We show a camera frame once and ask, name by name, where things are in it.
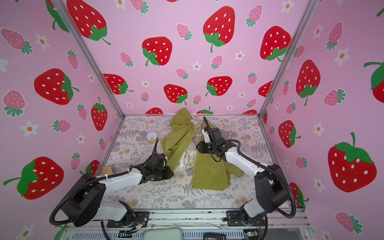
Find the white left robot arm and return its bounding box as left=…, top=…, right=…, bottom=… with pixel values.
left=49, top=153, right=174, bottom=227

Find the tan cardboard box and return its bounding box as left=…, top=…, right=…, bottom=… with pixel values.
left=102, top=166, right=114, bottom=176

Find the white device on rail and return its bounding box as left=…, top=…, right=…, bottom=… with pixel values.
left=143, top=228, right=183, bottom=240

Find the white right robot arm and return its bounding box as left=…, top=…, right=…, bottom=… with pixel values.
left=197, top=126, right=297, bottom=225

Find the small white-lidded can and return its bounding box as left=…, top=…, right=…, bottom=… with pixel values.
left=147, top=132, right=158, bottom=145

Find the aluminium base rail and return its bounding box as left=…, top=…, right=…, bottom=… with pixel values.
left=64, top=207, right=311, bottom=232

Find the black device on rail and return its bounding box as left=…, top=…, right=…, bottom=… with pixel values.
left=203, top=233, right=227, bottom=240

